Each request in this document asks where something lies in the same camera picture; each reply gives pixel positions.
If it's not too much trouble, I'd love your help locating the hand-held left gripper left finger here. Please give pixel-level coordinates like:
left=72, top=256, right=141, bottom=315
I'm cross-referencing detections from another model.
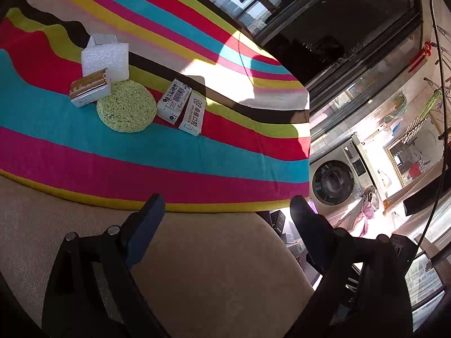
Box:
left=42, top=193, right=170, bottom=338

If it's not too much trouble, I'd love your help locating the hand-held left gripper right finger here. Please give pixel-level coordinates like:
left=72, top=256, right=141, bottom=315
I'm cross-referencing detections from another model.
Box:
left=289, top=195, right=413, bottom=338

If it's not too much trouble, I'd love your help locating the black barcode box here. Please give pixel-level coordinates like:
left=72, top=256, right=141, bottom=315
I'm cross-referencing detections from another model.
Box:
left=269, top=209, right=287, bottom=235

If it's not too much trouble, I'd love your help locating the silver washing machine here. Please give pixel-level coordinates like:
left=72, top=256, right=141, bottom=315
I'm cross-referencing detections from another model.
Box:
left=310, top=135, right=377, bottom=217

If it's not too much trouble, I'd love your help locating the pink cloth bundle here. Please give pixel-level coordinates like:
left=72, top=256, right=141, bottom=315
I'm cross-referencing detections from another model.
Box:
left=347, top=185, right=381, bottom=238

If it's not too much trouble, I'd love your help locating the beige seat cushion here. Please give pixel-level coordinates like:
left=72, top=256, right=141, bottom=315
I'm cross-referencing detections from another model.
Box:
left=0, top=176, right=316, bottom=338

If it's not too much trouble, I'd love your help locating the striped colourful blanket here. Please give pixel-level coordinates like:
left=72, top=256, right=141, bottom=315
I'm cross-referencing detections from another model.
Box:
left=0, top=0, right=311, bottom=214

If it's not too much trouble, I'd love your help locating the small white printed box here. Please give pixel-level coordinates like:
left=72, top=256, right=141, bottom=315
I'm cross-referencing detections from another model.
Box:
left=178, top=92, right=207, bottom=137

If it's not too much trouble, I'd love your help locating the round green sponge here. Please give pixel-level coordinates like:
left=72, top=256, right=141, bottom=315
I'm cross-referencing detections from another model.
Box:
left=96, top=80, right=157, bottom=133

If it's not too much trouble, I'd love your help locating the gold framed mirror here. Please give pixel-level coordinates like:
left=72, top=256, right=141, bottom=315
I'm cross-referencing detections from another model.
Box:
left=385, top=134, right=445, bottom=188

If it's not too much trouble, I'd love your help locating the small white barcode box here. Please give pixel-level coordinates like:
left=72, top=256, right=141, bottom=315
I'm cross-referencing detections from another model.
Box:
left=156, top=78, right=192, bottom=125

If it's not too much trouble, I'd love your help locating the green plastic basket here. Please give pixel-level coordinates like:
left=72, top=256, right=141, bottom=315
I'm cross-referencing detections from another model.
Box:
left=384, top=92, right=407, bottom=124

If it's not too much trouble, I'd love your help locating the gold topped small box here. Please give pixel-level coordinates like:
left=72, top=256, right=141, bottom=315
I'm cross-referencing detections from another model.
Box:
left=69, top=68, right=112, bottom=108

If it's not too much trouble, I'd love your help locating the white foam block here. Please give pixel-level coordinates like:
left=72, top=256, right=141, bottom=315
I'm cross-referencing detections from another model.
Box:
left=81, top=33, right=130, bottom=83

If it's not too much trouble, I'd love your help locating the dark sliding glass door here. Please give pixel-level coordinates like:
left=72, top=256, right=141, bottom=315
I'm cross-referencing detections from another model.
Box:
left=197, top=0, right=423, bottom=92

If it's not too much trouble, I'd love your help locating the thin black cable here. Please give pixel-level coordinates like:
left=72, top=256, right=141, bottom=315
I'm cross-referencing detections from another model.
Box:
left=417, top=0, right=451, bottom=254

